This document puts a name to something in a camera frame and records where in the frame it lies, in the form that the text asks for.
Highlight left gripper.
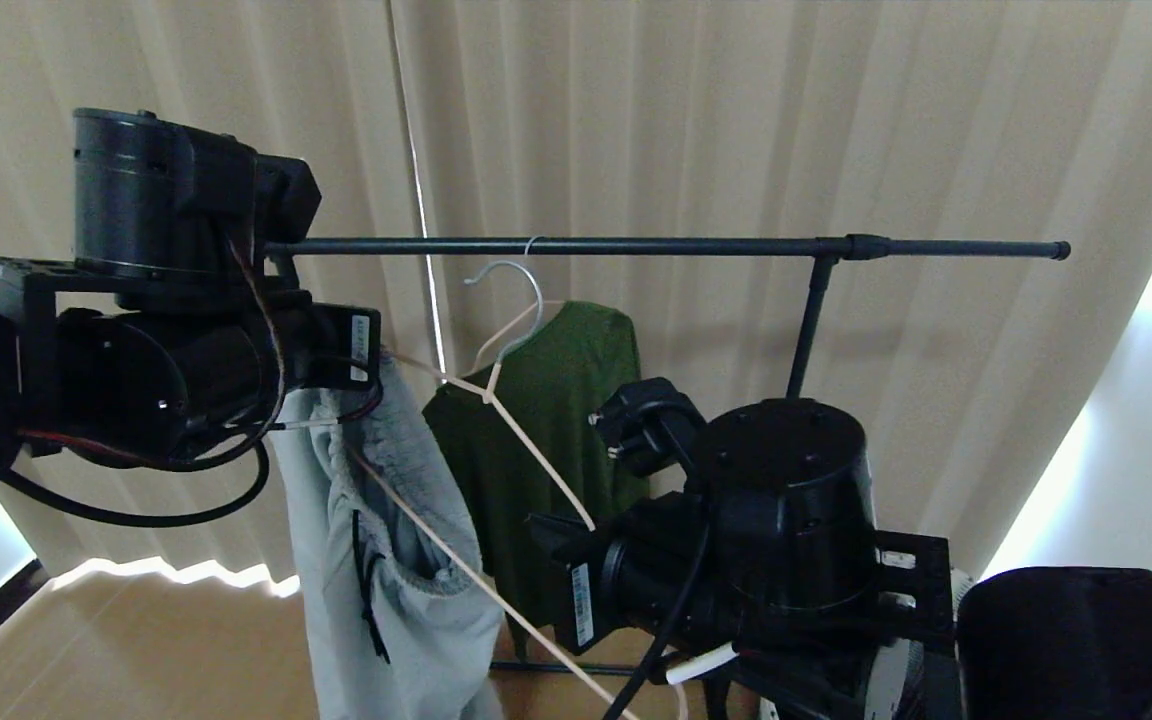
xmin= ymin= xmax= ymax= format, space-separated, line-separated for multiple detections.
xmin=54 ymin=300 xmax=383 ymax=463

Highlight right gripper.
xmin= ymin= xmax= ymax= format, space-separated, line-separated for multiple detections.
xmin=549 ymin=493 xmax=727 ymax=658

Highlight pink clothes hanger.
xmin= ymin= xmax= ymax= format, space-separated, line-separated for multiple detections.
xmin=346 ymin=260 xmax=692 ymax=720
xmin=472 ymin=235 xmax=567 ymax=373

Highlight green printed shirt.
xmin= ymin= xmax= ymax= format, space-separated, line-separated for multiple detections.
xmin=422 ymin=300 xmax=653 ymax=661

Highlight pale grey shorts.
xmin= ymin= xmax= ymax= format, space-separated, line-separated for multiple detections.
xmin=271 ymin=352 xmax=509 ymax=720

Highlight black clothes rack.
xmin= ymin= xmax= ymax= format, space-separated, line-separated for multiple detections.
xmin=264 ymin=233 xmax=1072 ymax=676

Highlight beige curtain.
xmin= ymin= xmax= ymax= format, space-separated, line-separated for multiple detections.
xmin=0 ymin=0 xmax=1152 ymax=599

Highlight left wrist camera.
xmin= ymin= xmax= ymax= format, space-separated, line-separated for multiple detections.
xmin=254 ymin=155 xmax=323 ymax=244

